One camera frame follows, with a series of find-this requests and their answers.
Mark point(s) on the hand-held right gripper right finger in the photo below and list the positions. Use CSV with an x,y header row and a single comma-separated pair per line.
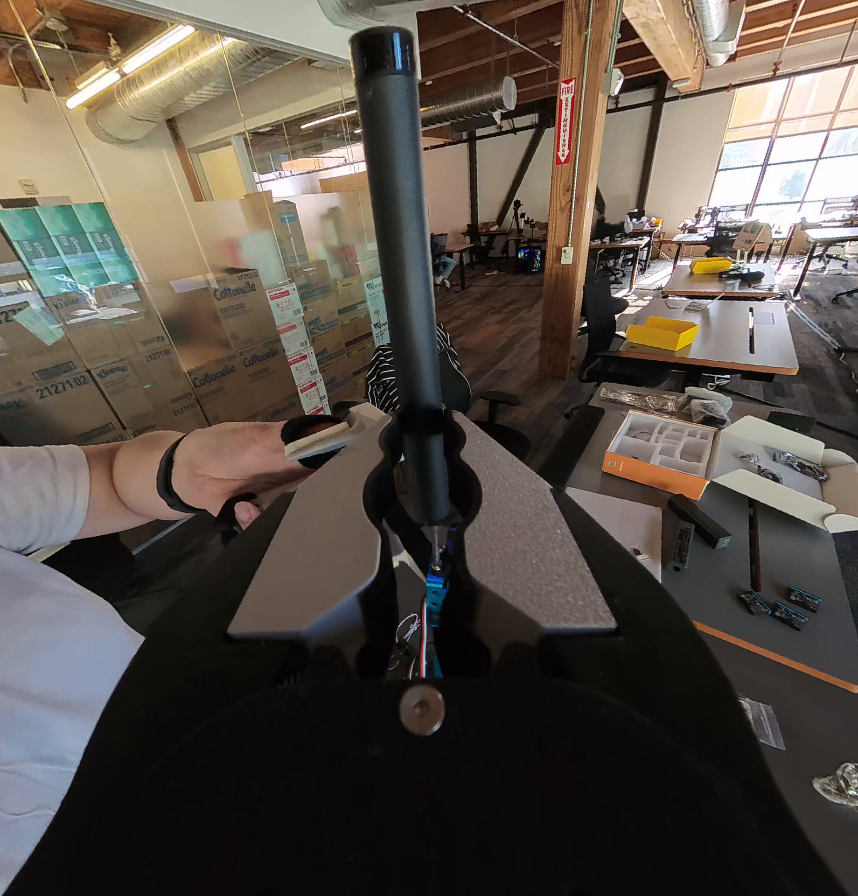
x,y
534,560

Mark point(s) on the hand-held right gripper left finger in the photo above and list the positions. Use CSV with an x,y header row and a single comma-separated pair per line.
x,y
317,560

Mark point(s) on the blue toy robot arm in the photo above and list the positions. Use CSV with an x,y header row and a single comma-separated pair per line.
x,y
439,581

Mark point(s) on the black electric screwdriver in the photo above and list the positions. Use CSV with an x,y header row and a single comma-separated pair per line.
x,y
401,245

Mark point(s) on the person's left forearm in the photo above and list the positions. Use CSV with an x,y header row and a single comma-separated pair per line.
x,y
51,490

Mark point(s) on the dark grey desk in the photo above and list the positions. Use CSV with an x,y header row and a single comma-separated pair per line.
x,y
821,630
807,728

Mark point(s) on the grey office desk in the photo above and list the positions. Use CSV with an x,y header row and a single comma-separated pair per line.
x,y
779,350
688,287

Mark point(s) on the person's left hand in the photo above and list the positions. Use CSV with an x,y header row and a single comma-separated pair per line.
x,y
240,462

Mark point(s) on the striped cloth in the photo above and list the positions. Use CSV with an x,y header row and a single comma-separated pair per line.
x,y
383,371

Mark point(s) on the white paper sheet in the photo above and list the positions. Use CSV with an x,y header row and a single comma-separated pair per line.
x,y
611,525

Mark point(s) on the black wrist rest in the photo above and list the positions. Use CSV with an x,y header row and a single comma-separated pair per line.
x,y
570,448

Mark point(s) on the black office chair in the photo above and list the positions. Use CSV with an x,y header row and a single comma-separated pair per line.
x,y
600,315
499,434

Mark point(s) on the orange kit box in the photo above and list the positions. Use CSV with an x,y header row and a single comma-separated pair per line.
x,y
646,472

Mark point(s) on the dark grey bit holder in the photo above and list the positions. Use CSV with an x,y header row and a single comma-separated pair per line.
x,y
679,547

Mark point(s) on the black wrist band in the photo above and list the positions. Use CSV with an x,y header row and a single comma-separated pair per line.
x,y
168,483

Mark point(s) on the long black box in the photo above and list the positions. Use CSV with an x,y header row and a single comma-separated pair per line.
x,y
700,521

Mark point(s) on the clear bag of metal parts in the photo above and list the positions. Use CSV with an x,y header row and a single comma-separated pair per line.
x,y
639,399

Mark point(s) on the black blue servo motor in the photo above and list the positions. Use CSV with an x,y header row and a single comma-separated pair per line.
x,y
804,598
755,603
790,616

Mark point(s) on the clear bag of dark parts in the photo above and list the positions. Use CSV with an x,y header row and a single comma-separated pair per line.
x,y
709,409

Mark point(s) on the computer tower with coloured lights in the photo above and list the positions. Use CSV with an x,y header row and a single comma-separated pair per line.
x,y
529,260

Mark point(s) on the yellow parts bin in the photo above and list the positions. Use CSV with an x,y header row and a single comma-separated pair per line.
x,y
663,336
710,265

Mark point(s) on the bag of black parts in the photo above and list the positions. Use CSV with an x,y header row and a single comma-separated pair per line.
x,y
786,463

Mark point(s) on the wooden pillar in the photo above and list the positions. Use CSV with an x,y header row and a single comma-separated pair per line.
x,y
576,280

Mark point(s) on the labelled clear screw bag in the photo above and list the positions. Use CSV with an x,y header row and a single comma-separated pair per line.
x,y
763,724

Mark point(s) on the person's white shirt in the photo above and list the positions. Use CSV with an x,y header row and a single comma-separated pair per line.
x,y
51,665

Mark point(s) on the stack of cardboard boxes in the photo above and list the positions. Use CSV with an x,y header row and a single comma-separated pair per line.
x,y
51,392

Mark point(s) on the stack of teal boxes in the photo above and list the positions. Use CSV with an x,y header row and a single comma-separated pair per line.
x,y
58,245

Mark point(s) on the red and white sign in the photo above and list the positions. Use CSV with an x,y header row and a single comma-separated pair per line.
x,y
566,122

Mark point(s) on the crumpled clear plastic bag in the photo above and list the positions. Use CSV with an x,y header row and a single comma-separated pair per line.
x,y
845,787

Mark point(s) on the ceiling strip lamp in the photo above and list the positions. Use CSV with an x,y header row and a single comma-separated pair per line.
x,y
131,66

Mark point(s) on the large window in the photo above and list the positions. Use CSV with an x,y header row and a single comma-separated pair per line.
x,y
786,154

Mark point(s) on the silver ventilation duct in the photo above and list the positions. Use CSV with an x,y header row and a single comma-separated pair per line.
x,y
163,91
471,103
719,31
373,8

